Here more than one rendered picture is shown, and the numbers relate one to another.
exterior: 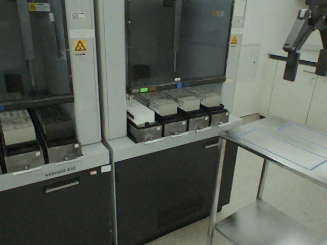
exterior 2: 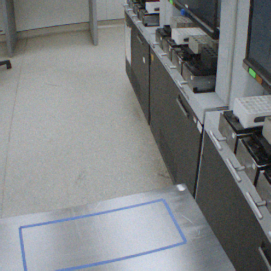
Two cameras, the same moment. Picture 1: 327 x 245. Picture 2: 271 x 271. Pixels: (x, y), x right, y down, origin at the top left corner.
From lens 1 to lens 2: 1.60 m
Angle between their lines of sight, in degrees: 93
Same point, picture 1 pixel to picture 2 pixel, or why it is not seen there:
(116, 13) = not seen: outside the picture
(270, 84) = not seen: outside the picture
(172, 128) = (243, 156)
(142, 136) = (222, 126)
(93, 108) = (225, 60)
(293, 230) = not seen: outside the picture
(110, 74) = (239, 30)
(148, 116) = (241, 112)
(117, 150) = (207, 117)
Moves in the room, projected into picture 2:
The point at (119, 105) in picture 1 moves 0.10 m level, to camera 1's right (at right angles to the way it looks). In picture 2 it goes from (240, 76) to (238, 89)
